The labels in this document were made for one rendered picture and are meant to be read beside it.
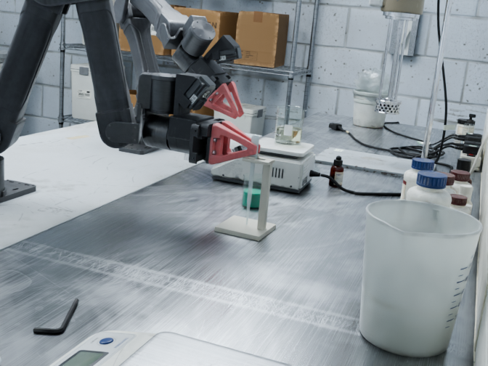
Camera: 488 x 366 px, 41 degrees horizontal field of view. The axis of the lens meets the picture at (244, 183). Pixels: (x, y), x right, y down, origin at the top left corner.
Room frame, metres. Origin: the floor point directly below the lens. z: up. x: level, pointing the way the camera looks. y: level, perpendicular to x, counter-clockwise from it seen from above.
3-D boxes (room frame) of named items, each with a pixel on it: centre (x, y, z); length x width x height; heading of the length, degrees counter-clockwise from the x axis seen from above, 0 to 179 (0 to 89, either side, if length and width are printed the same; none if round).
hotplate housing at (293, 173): (1.40, -0.05, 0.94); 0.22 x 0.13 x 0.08; 73
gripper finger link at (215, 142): (1.07, 0.02, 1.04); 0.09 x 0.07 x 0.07; 68
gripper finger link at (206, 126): (1.06, 0.03, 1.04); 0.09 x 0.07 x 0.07; 68
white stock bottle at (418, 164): (1.23, -0.34, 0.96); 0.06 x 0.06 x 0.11
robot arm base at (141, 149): (1.65, 0.25, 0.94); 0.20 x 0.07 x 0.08; 161
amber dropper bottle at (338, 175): (1.42, -0.20, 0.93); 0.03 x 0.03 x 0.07
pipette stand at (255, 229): (1.05, -0.01, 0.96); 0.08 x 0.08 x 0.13; 68
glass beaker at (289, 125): (1.40, -0.08, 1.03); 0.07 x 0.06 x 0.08; 36
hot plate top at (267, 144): (1.39, -0.08, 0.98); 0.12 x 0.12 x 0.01; 73
